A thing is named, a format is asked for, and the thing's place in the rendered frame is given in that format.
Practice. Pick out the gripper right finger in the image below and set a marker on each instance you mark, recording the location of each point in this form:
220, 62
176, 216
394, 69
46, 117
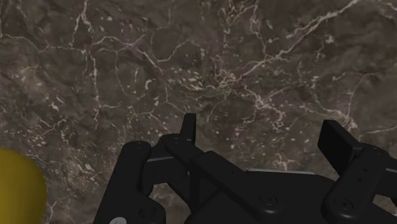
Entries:
356, 173

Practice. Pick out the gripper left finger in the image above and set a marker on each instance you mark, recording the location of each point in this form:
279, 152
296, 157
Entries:
173, 161

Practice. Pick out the yellow round object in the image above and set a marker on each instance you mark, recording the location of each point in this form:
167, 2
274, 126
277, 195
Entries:
19, 189

